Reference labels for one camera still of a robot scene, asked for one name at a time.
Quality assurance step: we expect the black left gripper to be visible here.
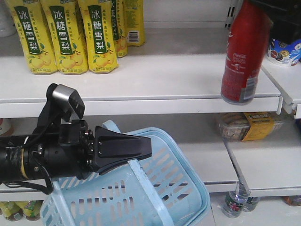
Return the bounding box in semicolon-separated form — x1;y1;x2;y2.
42;120;152;180

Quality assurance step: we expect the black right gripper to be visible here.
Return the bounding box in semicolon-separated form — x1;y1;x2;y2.
251;0;301;44

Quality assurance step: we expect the red coca cola bottle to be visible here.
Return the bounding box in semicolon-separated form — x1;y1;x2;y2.
221;0;271;105

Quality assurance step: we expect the light blue plastic basket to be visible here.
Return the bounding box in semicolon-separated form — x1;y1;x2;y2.
40;127;210;226

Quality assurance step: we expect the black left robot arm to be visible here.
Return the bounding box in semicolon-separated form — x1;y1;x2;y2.
0;120;152;183

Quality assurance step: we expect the yellow pear drink bottle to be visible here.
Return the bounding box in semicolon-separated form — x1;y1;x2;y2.
78;0;119;74
111;0;128;58
41;0;88;75
124;0;145;47
5;0;58;74

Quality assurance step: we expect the clear cracker box yellow label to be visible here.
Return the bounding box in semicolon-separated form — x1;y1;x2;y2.
215;112;288;141

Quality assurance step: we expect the clear water bottle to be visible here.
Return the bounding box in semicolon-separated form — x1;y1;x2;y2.
222;183;250;218
243;197;261;212

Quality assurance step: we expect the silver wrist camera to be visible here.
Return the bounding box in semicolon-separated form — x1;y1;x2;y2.
46;83;85;122

